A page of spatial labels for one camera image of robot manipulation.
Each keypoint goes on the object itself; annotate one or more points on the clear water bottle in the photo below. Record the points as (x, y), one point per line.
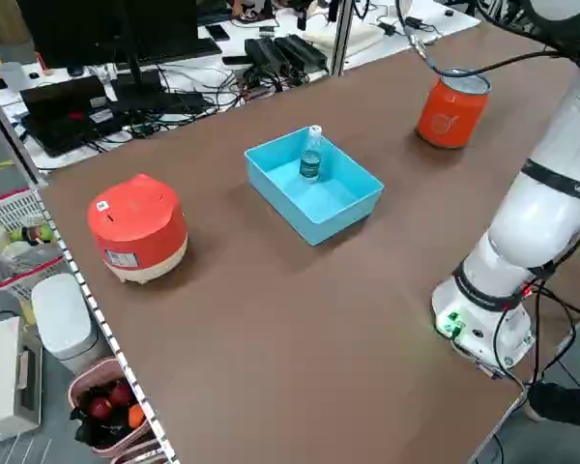
(310, 162)

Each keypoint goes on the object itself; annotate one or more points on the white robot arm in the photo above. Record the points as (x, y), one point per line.
(536, 217)

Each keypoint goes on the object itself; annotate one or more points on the blue plastic tray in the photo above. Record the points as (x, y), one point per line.
(319, 208)

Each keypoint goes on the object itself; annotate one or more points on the orange cylindrical bin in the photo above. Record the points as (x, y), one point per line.
(452, 116)

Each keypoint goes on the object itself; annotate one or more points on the white waste bin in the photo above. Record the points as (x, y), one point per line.
(63, 319)

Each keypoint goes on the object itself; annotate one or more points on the orange and cream cooker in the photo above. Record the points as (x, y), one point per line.
(135, 227)

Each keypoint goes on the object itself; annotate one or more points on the black power brick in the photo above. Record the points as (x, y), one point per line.
(302, 50)
(263, 53)

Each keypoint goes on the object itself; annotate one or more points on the black phone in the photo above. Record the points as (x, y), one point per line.
(218, 32)

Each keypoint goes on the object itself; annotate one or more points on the black keyboard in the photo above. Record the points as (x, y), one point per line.
(174, 50)

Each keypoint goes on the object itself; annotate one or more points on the orange fruit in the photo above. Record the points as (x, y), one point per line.
(135, 415)

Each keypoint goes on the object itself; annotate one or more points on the black laptop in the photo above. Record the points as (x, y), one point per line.
(63, 113)

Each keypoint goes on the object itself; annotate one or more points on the red apple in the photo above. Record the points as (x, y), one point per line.
(99, 408)

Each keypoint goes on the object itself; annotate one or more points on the black computer monitor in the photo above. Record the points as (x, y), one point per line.
(101, 29)

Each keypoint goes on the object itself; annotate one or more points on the white basket with red rim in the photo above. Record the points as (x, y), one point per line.
(9, 212)

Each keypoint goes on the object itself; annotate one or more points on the pink basket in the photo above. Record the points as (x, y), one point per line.
(101, 444)

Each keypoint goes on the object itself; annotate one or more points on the person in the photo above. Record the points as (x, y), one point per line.
(560, 403)

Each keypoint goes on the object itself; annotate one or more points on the white cardboard box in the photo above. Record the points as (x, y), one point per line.
(0, 372)

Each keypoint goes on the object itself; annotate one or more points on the aluminium frame post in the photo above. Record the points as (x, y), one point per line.
(342, 34)

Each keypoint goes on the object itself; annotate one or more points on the aluminium table edge rail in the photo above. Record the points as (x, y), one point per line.
(101, 319)

